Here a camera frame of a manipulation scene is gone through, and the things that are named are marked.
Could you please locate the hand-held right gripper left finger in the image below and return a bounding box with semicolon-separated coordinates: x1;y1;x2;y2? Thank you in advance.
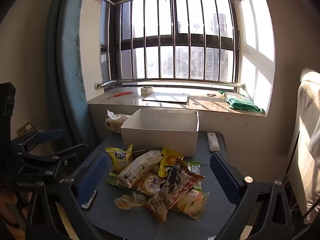
25;152;109;240

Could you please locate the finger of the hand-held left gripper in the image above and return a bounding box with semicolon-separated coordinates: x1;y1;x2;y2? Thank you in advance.
19;128;63;153
19;143;89;177

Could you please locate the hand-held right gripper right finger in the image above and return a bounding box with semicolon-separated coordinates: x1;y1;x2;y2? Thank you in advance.
209;152;293;240

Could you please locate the yellow-green chips bag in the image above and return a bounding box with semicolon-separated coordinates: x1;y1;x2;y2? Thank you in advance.
105;144;133;175

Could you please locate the clear jelly cup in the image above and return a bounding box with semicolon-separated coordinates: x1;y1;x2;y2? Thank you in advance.
131;191;145;207
115;196;133;209

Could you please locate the clear pastry packet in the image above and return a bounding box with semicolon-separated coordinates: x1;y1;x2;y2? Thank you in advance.
175;189;209;220
136;171;168;197

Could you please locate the white printed long snack packet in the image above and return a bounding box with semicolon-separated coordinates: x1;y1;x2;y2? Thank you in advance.
117;150;163;188

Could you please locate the yellow snack pouch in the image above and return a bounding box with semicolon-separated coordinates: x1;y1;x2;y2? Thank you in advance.
158;148;184;178

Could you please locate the white cardboard box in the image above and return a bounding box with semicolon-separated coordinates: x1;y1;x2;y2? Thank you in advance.
121;109;200;157

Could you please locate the person's left hand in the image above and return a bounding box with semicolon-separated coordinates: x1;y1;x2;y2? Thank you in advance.
0;187;29;222

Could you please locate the brown cardboard piece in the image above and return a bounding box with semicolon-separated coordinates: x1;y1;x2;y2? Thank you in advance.
17;122;38;137

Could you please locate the white remote control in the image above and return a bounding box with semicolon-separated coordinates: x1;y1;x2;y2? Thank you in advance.
207;132;221;152

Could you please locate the tissue pack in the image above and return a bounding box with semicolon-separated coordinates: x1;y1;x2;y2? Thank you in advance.
105;109;132;133

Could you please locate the blue-grey curtain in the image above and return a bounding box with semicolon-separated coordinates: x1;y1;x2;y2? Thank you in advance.
45;0;100;150

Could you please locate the green packet with white print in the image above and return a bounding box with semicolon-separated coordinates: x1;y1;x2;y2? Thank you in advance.
218;90;265;114

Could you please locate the white chair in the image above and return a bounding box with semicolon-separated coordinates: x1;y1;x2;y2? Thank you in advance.
287;67;320;224

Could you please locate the white flat board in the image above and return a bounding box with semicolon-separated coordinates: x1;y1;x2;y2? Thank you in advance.
142;92;189;103

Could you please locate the orange beaded keychain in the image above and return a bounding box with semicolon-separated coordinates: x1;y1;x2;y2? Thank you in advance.
107;91;135;99

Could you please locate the metal window guard rail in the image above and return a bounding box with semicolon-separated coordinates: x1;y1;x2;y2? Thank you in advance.
94;0;247;90

